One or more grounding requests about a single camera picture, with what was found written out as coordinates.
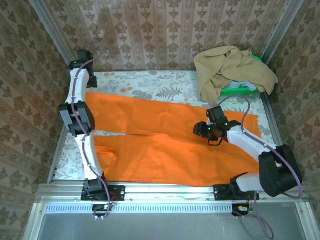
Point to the orange trousers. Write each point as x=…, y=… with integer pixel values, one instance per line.
x=160, y=150

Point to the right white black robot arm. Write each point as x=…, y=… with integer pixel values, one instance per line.
x=246, y=140

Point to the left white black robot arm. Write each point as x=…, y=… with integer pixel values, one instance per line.
x=88, y=155

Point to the beige trousers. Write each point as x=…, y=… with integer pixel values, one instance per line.
x=250, y=70

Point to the green plastic basket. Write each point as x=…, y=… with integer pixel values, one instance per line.
x=240, y=91

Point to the light blue garment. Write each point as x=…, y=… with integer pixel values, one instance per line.
x=246, y=86

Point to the floral patterned table covering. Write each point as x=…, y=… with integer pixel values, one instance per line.
x=150, y=80

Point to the black connector box with LED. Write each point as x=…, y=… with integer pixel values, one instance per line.
x=241, y=208
x=100, y=207

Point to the grey metal panel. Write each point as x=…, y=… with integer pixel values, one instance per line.
x=162, y=227

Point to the aluminium frame post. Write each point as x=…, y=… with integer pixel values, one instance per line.
x=57, y=37
x=283, y=25

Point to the aluminium table side rail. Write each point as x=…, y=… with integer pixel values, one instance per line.
x=55, y=155
x=271, y=117

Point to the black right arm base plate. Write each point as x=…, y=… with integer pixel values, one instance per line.
x=221, y=192

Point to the aluminium mounting rail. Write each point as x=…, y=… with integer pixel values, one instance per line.
x=170, y=192

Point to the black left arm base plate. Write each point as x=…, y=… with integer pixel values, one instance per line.
x=117, y=192

